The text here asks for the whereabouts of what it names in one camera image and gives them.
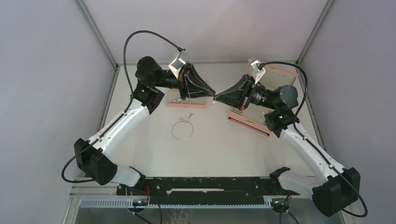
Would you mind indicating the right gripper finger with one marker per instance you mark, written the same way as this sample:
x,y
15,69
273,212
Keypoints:
x,y
239,86
233,99

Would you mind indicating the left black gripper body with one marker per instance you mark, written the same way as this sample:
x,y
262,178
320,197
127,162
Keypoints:
x,y
183,89

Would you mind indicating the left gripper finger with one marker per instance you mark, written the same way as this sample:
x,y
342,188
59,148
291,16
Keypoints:
x,y
196,79
198,89

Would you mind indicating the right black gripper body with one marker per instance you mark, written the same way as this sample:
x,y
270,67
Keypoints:
x,y
248,91

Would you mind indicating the pink compartment tray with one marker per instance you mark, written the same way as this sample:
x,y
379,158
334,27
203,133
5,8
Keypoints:
x,y
174,100

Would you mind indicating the pink jewelry box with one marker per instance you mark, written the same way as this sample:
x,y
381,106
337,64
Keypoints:
x,y
273,100

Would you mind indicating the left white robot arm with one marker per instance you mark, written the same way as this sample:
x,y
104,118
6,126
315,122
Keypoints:
x,y
93,155

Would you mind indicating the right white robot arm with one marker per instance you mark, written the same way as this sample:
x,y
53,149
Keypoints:
x,y
332,186

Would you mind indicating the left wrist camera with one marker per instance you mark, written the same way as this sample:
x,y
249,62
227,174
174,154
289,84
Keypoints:
x,y
178,61

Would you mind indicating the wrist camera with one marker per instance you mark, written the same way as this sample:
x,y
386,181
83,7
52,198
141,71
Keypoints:
x,y
256,69
178,61

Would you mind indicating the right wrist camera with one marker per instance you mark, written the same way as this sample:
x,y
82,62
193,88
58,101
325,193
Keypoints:
x,y
256,69

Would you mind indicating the black mounting rail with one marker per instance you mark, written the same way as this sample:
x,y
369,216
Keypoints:
x,y
205,189

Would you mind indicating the white slotted cable duct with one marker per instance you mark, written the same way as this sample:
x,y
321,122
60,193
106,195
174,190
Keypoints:
x,y
143,203

